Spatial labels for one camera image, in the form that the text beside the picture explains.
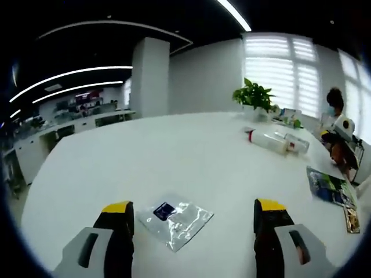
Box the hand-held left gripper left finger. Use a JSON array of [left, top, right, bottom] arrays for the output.
[[53, 200, 134, 278]]

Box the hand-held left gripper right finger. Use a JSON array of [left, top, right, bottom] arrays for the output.
[[254, 198, 334, 278]]

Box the green skincare sachet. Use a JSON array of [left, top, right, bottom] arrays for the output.
[[306, 166, 356, 207]]

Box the white bottle red band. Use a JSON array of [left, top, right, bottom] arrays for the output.
[[246, 129, 289, 156]]

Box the brown skincare sachet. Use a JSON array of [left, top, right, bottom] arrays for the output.
[[343, 202, 361, 234]]

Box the silver skincare sachet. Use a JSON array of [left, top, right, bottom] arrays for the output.
[[136, 199, 215, 253]]

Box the person's left hand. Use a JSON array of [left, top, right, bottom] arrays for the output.
[[297, 242, 310, 266]]

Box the narrow window with blinds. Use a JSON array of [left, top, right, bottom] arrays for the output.
[[337, 49, 371, 137]]

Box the wide window with blinds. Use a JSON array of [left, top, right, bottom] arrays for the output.
[[242, 35, 320, 117]]

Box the potted green plant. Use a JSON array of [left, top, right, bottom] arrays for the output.
[[232, 77, 277, 123]]

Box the white office workbench row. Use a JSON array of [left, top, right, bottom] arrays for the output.
[[5, 109, 137, 186]]

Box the long ceiling strip light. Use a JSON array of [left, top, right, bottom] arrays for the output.
[[216, 0, 252, 31]]

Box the curved ceiling strip light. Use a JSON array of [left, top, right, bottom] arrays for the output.
[[9, 65, 134, 103], [32, 81, 124, 104]]

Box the metal wire rack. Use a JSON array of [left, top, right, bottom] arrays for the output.
[[351, 136, 365, 181]]

